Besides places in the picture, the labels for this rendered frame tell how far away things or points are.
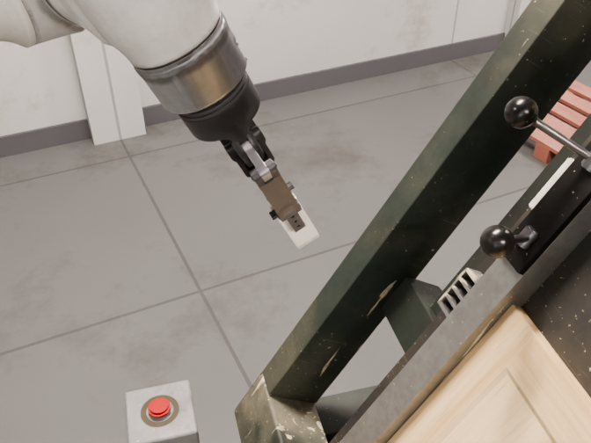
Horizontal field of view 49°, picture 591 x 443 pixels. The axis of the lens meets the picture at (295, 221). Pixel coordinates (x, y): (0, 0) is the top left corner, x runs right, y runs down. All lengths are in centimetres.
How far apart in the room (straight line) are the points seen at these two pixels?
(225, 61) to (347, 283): 62
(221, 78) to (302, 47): 364
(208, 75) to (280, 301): 219
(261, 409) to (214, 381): 119
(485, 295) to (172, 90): 51
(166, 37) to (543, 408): 59
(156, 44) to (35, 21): 14
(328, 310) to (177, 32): 70
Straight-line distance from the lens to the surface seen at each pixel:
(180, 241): 305
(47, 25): 65
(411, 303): 110
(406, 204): 104
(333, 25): 426
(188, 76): 56
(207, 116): 59
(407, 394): 96
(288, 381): 123
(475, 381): 91
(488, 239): 74
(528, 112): 79
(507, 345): 88
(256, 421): 128
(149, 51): 55
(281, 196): 65
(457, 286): 95
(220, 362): 250
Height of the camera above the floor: 190
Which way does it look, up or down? 37 degrees down
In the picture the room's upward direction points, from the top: straight up
